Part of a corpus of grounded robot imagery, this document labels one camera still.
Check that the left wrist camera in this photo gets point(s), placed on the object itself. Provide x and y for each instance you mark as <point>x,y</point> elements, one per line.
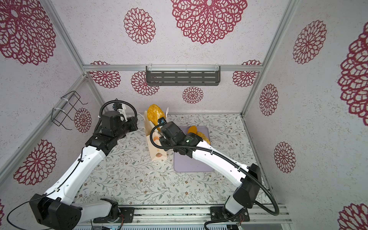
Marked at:
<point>121,109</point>

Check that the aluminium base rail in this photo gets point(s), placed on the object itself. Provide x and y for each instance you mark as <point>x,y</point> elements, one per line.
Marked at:
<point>189,217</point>

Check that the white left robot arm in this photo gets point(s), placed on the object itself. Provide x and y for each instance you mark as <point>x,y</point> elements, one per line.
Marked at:
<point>55,208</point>

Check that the yellow elongated bread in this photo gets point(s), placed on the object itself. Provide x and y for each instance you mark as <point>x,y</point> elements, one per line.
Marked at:
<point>203,136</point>

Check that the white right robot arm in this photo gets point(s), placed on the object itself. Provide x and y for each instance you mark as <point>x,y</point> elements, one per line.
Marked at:
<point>246,178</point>

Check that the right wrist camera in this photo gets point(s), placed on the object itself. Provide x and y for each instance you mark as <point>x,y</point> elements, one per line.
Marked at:
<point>161,121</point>

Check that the grey metal wall shelf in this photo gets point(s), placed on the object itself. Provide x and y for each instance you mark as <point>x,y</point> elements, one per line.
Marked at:
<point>183,76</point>

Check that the lavender plastic tray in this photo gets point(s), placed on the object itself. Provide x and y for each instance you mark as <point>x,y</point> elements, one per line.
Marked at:
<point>184,164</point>

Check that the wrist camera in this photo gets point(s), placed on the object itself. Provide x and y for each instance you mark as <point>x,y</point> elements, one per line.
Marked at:
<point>161,121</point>
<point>121,109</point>

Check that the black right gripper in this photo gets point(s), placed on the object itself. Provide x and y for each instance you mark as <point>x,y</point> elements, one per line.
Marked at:
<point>164,140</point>

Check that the orange round flat bread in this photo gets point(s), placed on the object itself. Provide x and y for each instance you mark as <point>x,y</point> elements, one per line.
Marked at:
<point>193,129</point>

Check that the white paper bag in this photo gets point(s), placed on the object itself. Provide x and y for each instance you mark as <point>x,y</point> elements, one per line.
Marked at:
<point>156,154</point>

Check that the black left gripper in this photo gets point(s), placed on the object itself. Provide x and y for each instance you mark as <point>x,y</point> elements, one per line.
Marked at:
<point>133,123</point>

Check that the black wire wall rack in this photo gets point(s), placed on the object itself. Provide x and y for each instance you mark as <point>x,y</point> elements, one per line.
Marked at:
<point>62,112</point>

